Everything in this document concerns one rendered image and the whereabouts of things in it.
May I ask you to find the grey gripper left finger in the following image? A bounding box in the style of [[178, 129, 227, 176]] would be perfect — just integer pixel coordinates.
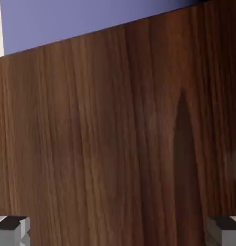
[[0, 215, 31, 246]]

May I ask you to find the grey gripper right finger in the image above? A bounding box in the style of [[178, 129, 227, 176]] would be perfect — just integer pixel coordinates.
[[207, 215, 236, 246]]

